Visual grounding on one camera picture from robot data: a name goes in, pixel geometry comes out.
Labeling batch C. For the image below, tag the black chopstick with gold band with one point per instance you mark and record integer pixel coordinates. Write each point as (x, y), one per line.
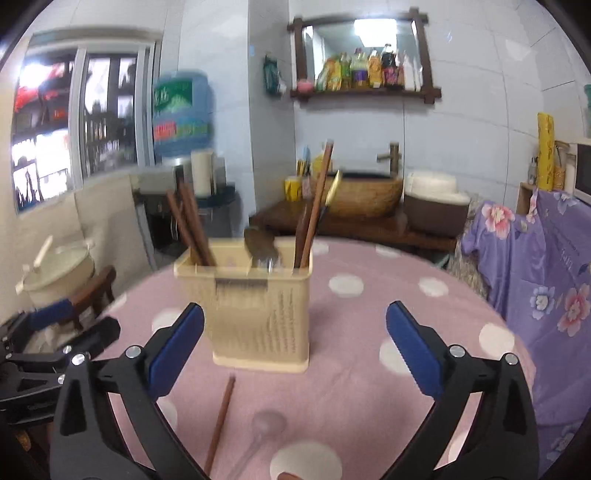
(333, 187)

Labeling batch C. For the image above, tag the wooden framed mirror shelf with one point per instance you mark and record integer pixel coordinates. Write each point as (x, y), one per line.
(369, 94)

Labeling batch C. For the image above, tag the dark wooden cabinet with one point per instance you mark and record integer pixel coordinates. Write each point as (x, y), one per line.
(369, 228)

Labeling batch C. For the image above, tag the row of condiment bottles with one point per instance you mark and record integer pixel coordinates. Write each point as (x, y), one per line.
(364, 71)

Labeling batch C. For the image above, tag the white microwave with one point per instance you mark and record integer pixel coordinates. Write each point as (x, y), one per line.
(582, 173)

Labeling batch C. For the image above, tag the dark metal spoon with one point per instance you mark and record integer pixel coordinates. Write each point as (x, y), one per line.
(261, 249)

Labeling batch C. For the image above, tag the cream perforated utensil holder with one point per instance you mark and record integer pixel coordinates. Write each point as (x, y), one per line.
(258, 323)

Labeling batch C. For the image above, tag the dark wooden stool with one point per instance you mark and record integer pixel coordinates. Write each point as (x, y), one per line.
(99, 286)

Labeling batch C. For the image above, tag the yellow box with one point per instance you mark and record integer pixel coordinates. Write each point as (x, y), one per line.
(545, 152)

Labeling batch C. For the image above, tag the cream electric pot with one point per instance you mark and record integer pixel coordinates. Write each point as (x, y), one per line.
(60, 288)

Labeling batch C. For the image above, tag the pink polka dot tablecloth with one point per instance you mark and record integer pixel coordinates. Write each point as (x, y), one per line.
(351, 397)

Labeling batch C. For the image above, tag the blue paper roll holder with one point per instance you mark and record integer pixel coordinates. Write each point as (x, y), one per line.
(221, 196)

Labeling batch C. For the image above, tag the woven wicker basin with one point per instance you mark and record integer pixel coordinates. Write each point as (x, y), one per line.
(369, 198)

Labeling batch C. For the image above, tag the pink bowl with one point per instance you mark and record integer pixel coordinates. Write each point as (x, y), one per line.
(305, 85)

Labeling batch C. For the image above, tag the clear plastic spoon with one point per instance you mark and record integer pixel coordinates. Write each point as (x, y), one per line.
(268, 422)

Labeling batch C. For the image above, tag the grey water dispenser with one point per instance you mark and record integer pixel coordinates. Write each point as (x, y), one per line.
(221, 221)

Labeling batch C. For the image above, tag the small wooden box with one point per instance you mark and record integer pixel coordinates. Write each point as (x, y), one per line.
(525, 198)

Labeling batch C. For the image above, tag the brown wooden chopstick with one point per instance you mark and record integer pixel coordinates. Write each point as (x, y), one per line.
(184, 230)
(221, 415)
(196, 221)

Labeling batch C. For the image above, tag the floral cup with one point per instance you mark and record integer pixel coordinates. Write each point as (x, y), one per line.
(308, 189)

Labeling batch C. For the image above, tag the bronze faucet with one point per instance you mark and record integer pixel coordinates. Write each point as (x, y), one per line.
(392, 159)

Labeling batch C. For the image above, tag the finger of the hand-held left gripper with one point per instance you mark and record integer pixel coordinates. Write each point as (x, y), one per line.
(51, 314)
(99, 334)

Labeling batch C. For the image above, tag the purple floral cloth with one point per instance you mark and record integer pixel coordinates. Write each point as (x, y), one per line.
(545, 258)

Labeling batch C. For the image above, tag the white basin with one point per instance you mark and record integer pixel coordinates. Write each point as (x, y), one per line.
(434, 184)

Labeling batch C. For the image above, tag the blue water bottle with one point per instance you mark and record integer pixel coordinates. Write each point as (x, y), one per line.
(182, 115)

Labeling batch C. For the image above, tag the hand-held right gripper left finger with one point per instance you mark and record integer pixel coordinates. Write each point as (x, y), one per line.
(178, 350)

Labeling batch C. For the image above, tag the yellow cup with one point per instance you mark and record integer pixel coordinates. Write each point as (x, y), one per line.
(294, 189)

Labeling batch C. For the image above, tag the beige padded panel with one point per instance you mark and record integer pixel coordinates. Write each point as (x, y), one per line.
(120, 221)

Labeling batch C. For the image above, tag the green hanging pouch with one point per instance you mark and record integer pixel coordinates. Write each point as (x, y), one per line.
(272, 76)

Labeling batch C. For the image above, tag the sliding window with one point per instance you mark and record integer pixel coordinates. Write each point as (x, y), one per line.
(92, 115)

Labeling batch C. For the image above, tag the brown tub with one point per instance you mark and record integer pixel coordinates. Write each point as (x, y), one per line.
(436, 217)

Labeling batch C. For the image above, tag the yellow soap bottle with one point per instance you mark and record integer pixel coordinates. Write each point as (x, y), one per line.
(319, 166)

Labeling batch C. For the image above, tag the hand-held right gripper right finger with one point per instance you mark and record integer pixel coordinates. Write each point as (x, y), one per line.
(415, 350)

